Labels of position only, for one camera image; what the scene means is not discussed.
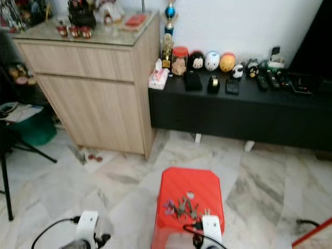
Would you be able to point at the red flat book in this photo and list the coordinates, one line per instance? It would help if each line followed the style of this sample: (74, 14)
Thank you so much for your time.
(136, 21)

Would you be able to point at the black statuette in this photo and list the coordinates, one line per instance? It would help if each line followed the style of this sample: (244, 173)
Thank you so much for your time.
(82, 15)

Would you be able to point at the key bunch with purple tag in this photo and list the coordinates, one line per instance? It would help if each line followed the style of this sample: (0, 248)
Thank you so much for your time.
(170, 207)

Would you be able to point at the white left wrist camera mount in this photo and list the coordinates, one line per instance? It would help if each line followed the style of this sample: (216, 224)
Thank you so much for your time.
(87, 224)

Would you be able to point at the pink tissue box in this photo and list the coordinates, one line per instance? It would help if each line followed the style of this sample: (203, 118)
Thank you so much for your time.
(158, 79)

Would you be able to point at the single brass key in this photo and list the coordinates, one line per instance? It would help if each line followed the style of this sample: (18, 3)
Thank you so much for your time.
(207, 215)

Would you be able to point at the black tripod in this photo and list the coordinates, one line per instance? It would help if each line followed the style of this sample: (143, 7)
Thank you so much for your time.
(8, 197)

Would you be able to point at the clear bottle with black cap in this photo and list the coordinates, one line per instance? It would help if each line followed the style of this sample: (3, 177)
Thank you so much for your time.
(276, 58)

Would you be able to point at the black wallet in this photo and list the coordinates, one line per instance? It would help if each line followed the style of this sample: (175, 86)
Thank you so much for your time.
(193, 82)

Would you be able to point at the white round doll head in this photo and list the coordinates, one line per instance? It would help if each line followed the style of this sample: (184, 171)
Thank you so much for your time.
(212, 60)

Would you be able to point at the red plastic stool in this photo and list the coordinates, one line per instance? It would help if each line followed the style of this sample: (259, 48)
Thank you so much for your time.
(189, 181)

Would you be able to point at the blue and gold trophy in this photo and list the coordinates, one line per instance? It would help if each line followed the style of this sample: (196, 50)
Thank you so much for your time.
(170, 12)

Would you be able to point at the orange round doll head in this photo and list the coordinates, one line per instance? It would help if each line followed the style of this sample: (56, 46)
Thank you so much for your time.
(227, 62)

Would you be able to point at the green plastic bin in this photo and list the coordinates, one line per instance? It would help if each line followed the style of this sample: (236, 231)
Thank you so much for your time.
(39, 132)

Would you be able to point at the small white panda figure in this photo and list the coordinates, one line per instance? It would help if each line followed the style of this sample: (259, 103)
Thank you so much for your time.
(237, 71)

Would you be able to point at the light wooden cabinet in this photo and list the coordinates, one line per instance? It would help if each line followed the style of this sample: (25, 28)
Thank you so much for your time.
(93, 104)

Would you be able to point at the black remote control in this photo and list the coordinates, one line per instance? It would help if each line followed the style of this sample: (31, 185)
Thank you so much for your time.
(274, 79)
(262, 82)

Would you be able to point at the white papers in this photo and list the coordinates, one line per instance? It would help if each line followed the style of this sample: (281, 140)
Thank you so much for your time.
(22, 112)

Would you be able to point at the small black toy figure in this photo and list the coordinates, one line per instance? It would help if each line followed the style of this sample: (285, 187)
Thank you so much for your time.
(252, 68)

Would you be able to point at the black round doll head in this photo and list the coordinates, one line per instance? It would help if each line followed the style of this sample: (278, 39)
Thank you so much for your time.
(196, 60)

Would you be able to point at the black low TV bench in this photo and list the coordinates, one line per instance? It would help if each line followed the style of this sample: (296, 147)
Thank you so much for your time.
(238, 114)

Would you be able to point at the small red floor object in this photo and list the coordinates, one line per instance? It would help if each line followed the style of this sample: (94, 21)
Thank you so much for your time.
(95, 157)

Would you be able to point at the white statuette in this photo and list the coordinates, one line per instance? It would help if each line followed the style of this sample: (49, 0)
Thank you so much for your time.
(110, 12)

